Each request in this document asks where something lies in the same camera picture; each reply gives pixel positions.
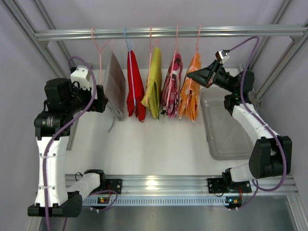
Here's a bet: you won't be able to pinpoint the pink hanger with orange trousers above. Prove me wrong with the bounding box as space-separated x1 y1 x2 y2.
185 24 202 116

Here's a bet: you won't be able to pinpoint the orange white trousers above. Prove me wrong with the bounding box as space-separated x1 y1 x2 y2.
179 52 201 123

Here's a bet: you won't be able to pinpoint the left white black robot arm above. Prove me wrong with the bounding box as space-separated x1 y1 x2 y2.
27 66 108 218

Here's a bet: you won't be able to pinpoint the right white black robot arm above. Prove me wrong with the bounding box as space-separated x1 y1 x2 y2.
187 60 292 192

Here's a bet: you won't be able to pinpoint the grey trousers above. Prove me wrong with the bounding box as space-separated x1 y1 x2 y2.
103 51 126 132

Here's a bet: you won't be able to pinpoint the pink hanger with patterned trousers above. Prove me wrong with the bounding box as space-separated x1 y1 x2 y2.
166 25 181 114

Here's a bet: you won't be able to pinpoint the red trousers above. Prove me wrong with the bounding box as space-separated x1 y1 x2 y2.
126 50 146 122

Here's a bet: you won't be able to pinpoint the pink patterned trousers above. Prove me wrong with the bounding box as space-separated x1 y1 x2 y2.
160 51 183 118

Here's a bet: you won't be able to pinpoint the yellow green trousers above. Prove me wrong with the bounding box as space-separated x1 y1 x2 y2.
141 47 162 119

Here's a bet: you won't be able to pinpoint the pink hanger far left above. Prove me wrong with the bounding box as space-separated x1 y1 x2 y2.
91 27 114 85

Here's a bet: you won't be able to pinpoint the pink hanger with yellow trousers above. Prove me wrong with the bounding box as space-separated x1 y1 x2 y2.
147 26 158 83

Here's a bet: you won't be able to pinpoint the clear plastic bin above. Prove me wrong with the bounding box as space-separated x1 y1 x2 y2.
200 87 253 161

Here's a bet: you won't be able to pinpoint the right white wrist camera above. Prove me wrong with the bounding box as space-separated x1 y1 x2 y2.
215 50 230 64

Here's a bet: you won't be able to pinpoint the right aluminium frame post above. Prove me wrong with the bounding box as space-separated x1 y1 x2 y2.
250 0 308 102

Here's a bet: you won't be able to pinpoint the aluminium frame post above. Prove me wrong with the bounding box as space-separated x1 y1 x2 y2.
0 0 70 142
250 0 308 102

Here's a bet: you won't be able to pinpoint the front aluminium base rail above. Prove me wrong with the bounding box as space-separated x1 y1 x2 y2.
65 174 299 196

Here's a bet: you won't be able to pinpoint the aluminium hanging rail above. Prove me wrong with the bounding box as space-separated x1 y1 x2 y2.
34 24 308 41

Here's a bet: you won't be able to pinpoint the left aluminium frame post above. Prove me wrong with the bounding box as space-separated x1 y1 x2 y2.
0 0 70 142

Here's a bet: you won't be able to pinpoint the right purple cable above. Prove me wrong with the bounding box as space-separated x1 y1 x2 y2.
228 36 288 210

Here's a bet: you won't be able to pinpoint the slotted grey cable duct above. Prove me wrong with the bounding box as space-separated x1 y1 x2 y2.
83 195 231 207

